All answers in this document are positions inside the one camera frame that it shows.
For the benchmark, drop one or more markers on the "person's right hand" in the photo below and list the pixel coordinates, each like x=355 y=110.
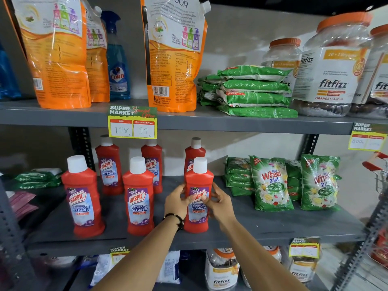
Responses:
x=221 y=209

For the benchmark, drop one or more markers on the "person's left hand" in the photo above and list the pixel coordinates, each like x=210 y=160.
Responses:
x=174 y=203

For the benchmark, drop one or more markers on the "person's left thumb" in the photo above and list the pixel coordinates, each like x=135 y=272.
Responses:
x=189 y=200

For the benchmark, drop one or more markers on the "person's right thumb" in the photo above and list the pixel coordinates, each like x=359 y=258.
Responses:
x=206 y=201

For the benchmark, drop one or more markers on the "red toilet cleaner bottle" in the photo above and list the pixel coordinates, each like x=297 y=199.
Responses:
x=198 y=178

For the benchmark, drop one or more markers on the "person's left forearm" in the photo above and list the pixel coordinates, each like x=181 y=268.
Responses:
x=142 y=254

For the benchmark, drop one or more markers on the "person's right forearm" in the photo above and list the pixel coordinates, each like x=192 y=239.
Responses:
x=257 y=257

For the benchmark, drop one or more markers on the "stack of green detergent packets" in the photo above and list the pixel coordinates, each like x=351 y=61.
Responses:
x=238 y=175

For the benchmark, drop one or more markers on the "green detergent powder packet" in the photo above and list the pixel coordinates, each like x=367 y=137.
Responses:
x=319 y=184
x=271 y=187

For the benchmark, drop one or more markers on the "grey metal shelving rack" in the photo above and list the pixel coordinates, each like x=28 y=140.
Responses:
x=272 y=221

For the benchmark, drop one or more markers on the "white blue plastic packet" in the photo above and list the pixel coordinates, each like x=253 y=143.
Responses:
x=101 y=269
x=169 y=268

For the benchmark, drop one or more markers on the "yellow green price tag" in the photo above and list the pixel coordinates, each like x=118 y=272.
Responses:
x=304 y=248
x=366 y=139
x=118 y=255
x=132 y=125

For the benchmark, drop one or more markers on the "group of red cleaner bottles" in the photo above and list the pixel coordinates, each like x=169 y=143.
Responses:
x=81 y=184

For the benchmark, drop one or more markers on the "stack of green white packets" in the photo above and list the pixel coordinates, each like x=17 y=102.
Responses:
x=254 y=98

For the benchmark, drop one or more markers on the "large orange refill pouch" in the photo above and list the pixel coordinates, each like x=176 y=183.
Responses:
x=172 y=63
x=57 y=63

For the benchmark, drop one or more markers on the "blue glass cleaner spray bottle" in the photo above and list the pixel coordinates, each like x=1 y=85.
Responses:
x=118 y=66

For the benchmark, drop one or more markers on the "pile of dark green packets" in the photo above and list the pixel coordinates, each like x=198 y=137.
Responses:
x=38 y=178

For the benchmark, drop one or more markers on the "grey perforated rack upright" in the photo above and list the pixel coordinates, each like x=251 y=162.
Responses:
x=13 y=239
x=360 y=248

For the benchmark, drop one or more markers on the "pink packets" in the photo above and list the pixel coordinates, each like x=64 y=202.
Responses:
x=21 y=203

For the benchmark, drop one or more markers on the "red shopping cart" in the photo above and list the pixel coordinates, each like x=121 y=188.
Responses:
x=380 y=172

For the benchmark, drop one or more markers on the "large clear jar orange lid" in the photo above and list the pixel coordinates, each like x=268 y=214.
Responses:
x=330 y=69

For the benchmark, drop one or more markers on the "blue plastic pouch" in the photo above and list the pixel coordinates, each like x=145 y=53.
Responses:
x=8 y=75

